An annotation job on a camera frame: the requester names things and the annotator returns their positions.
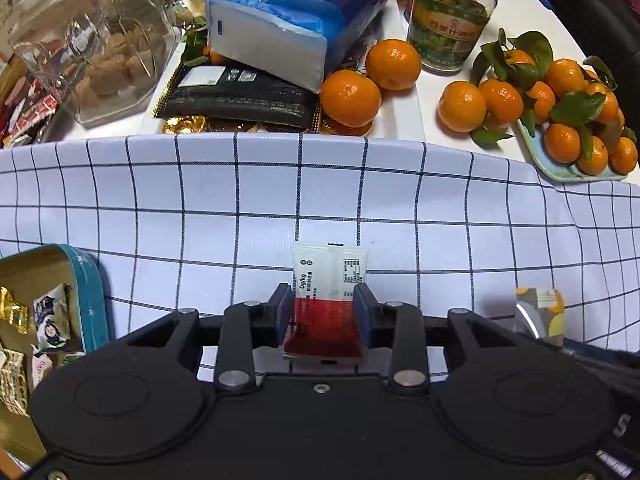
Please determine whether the pile of red snack packets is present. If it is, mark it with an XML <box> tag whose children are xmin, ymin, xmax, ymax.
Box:
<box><xmin>0</xmin><ymin>57</ymin><xmax>61</xmax><ymax>148</ymax></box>

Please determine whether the blue white milk candy packet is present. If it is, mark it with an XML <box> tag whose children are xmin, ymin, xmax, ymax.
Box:
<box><xmin>31</xmin><ymin>283</ymin><xmax>85</xmax><ymax>355</ymax></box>

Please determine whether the red white sachet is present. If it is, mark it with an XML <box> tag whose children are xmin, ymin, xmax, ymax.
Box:
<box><xmin>282</xmin><ymin>242</ymin><xmax>371</xmax><ymax>363</ymax></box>

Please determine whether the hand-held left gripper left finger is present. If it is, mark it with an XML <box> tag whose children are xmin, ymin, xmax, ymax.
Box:
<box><xmin>122</xmin><ymin>283</ymin><xmax>296</xmax><ymax>394</ymax></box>

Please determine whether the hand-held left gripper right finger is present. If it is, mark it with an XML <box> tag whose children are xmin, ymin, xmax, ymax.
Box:
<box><xmin>352</xmin><ymin>283</ymin><xmax>521</xmax><ymax>394</ymax></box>

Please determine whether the glass jar yellow lid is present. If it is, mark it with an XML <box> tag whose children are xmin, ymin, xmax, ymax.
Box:
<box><xmin>406</xmin><ymin>0</ymin><xmax>506</xmax><ymax>73</ymax></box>

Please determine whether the white blue checked tablecloth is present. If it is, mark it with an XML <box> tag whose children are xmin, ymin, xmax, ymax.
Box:
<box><xmin>0</xmin><ymin>132</ymin><xmax>640</xmax><ymax>391</ymax></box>

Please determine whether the small mandarin with leaves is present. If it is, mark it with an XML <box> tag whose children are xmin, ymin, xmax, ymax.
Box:
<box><xmin>180</xmin><ymin>16</ymin><xmax>226</xmax><ymax>67</ymax></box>

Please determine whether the teal metal tin gold inside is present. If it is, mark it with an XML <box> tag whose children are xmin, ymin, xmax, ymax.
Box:
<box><xmin>0</xmin><ymin>243</ymin><xmax>111</xmax><ymax>467</ymax></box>

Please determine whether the black chair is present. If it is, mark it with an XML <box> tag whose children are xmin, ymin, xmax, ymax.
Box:
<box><xmin>520</xmin><ymin>0</ymin><xmax>640</xmax><ymax>126</ymax></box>

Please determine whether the light blue plate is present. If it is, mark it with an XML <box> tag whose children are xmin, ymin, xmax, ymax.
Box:
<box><xmin>515</xmin><ymin>117</ymin><xmax>630</xmax><ymax>182</ymax></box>

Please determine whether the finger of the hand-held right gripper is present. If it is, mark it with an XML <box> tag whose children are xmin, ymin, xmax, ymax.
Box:
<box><xmin>564</xmin><ymin>339</ymin><xmax>640</xmax><ymax>378</ymax></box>

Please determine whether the large clear glass jar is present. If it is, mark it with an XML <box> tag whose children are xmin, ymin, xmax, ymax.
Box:
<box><xmin>7</xmin><ymin>0</ymin><xmax>182</xmax><ymax>128</ymax></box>

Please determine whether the blue tissue pack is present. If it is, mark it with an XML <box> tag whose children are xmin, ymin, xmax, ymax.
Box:
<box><xmin>205</xmin><ymin>0</ymin><xmax>396</xmax><ymax>95</ymax></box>

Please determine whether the pile of leafy mandarins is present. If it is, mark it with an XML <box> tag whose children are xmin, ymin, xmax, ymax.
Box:
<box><xmin>437</xmin><ymin>27</ymin><xmax>640</xmax><ymax>177</ymax></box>

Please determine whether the brown heart patterned packet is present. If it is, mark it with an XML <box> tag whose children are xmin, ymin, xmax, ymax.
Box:
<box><xmin>0</xmin><ymin>349</ymin><xmax>30</xmax><ymax>417</ymax></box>

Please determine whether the gold candy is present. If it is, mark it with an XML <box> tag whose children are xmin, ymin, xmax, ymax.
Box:
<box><xmin>0</xmin><ymin>286</ymin><xmax>30</xmax><ymax>335</ymax></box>

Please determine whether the row of gold foil candies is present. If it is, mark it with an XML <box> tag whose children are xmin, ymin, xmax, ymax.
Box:
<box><xmin>162</xmin><ymin>114</ymin><xmax>373</xmax><ymax>137</ymax></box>

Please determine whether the loose mandarin orange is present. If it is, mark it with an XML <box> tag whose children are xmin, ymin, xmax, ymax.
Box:
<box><xmin>319</xmin><ymin>69</ymin><xmax>383</xmax><ymax>128</ymax></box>
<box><xmin>365</xmin><ymin>38</ymin><xmax>422</xmax><ymax>92</ymax></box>

